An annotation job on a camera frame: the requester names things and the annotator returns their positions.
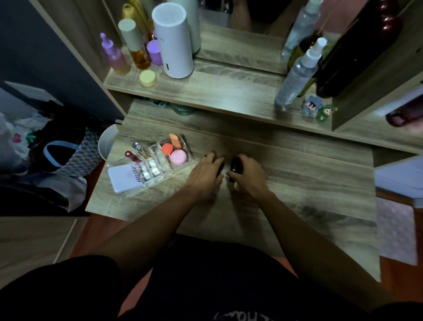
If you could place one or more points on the person's left hand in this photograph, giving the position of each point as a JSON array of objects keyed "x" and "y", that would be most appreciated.
[{"x": 203, "y": 180}]

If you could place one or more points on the person's right hand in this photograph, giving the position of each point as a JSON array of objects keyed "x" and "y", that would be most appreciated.
[{"x": 252, "y": 180}]

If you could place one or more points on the person's right fingers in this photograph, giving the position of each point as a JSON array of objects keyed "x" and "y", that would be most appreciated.
[{"x": 243, "y": 162}]

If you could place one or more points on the person's left fingers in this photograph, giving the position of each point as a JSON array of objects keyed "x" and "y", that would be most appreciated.
[{"x": 214, "y": 161}]

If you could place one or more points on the black cosmetic bottle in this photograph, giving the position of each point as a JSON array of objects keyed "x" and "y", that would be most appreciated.
[{"x": 236, "y": 167}]

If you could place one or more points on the person's right forearm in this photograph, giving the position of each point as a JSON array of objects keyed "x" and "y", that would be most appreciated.
[{"x": 314, "y": 251}]

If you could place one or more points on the person's left forearm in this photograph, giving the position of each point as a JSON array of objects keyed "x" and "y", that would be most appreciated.
[{"x": 145, "y": 238}]

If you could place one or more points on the pink round makeup puff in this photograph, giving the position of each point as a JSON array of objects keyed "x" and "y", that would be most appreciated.
[{"x": 178, "y": 157}]

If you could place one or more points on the orange teardrop makeup sponge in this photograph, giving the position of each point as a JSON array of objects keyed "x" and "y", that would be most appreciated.
[{"x": 176, "y": 141}]

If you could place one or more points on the red round makeup sponge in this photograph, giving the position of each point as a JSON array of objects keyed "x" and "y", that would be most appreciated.
[{"x": 167, "y": 148}]

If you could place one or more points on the clear acrylic organizer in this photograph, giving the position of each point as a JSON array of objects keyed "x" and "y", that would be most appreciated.
[{"x": 155, "y": 168}]

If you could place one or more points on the teal jar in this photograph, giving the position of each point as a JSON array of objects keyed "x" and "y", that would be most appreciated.
[{"x": 182, "y": 109}]

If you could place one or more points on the small glass perfume vial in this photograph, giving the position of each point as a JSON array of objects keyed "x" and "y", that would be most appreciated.
[{"x": 141, "y": 150}]

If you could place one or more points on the red lipstick tube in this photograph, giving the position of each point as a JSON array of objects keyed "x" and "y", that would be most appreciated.
[{"x": 133, "y": 156}]

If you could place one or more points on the blue cartoon figurine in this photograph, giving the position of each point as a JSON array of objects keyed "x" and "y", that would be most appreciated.
[{"x": 312, "y": 105}]

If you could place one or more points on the white flat box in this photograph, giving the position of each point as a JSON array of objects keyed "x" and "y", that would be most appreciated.
[{"x": 124, "y": 178}]

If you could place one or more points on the green cartoon figurine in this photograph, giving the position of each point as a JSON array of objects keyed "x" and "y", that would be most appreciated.
[{"x": 325, "y": 113}]

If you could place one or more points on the clear spray bottle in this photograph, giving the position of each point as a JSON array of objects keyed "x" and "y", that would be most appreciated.
[{"x": 297, "y": 77}]

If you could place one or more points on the small yellow jar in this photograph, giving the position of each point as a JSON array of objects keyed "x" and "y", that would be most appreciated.
[{"x": 147, "y": 78}]

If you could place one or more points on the white bucket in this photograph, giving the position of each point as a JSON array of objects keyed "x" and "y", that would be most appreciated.
[{"x": 107, "y": 142}]

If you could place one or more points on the black shirt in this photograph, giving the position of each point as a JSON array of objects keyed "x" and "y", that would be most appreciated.
[{"x": 231, "y": 281}]

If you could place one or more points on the purple jar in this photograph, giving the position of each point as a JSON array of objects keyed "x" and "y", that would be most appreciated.
[{"x": 154, "y": 53}]

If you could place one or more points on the white cylindrical humidifier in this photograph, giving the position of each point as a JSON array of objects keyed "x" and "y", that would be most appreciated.
[{"x": 173, "y": 43}]

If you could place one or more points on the mirror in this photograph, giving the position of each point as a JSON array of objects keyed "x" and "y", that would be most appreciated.
[{"x": 244, "y": 29}]

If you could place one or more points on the amber bottle with cream cap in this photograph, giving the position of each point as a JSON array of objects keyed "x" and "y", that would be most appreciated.
[{"x": 136, "y": 46}]

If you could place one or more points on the patterned tote bag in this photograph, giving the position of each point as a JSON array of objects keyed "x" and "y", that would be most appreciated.
[{"x": 74, "y": 155}]

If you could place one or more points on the purple dropper bottle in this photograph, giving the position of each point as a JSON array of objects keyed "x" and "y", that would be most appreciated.
[{"x": 115, "y": 56}]

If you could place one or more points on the large dark brown bottle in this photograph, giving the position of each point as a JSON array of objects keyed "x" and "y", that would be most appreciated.
[{"x": 357, "y": 46}]

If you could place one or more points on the yellow bottle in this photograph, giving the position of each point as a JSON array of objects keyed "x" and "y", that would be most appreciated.
[{"x": 132, "y": 15}]

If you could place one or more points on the dark red bottle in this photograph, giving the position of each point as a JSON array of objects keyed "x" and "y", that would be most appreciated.
[{"x": 405, "y": 114}]

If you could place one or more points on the black shorts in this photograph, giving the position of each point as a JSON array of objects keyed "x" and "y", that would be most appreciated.
[{"x": 56, "y": 291}]

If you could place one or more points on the white plastic bag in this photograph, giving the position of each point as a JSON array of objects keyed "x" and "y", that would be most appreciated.
[{"x": 10, "y": 142}]

